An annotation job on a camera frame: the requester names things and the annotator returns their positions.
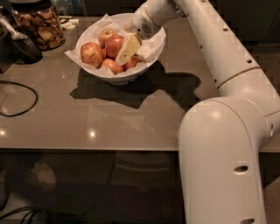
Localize back yellowish apple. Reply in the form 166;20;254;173
98;28;117;48

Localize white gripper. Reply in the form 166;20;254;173
115;3;160;66

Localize black appliance with scoop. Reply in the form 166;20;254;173
0;5;43;65

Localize black cable loop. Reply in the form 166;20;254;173
0;80;39;118

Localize white bowl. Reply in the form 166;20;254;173
75;12;167;86

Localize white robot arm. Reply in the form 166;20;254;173
117;0;280;224

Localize glass jar of chips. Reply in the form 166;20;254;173
9;0;65;51

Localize red apple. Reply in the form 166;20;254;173
80;42;104;67
105;34;124;59
101;59;123;74
123;55;144;71

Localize small white items on table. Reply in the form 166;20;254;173
59;17;80;31

